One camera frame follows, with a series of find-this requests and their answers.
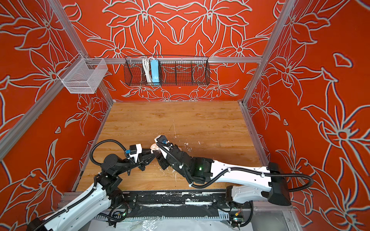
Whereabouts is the white coiled cable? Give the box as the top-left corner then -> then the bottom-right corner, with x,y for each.
142,57 -> 152,84

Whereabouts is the small circuit board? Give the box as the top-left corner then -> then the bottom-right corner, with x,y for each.
229,211 -> 245,228

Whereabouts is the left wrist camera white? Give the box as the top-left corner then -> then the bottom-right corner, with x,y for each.
125,144 -> 143,161

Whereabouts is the white wire mesh basket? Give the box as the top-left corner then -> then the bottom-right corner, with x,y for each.
57,54 -> 108,94

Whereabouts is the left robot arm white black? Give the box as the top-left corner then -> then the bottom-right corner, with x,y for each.
27,140 -> 160,231

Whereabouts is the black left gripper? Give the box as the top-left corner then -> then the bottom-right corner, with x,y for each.
114,150 -> 158,178

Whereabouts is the light blue box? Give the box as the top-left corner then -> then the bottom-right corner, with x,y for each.
150,59 -> 160,85

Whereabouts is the grey slotted cable duct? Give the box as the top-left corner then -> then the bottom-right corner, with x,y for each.
95,211 -> 226,222

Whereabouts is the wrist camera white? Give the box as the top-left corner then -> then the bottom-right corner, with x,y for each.
125,144 -> 143,161
155,135 -> 169,147

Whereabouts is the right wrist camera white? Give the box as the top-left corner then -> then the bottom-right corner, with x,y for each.
155,135 -> 169,147

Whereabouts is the aluminium frame rail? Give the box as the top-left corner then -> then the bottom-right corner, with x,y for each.
239,0 -> 296,166

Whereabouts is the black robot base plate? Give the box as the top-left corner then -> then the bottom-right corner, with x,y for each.
123,189 -> 251,217

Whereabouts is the black wire wall basket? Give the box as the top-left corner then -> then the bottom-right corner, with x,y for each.
123,55 -> 211,87

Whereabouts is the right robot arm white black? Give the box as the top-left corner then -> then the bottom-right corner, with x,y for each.
151,141 -> 314,206

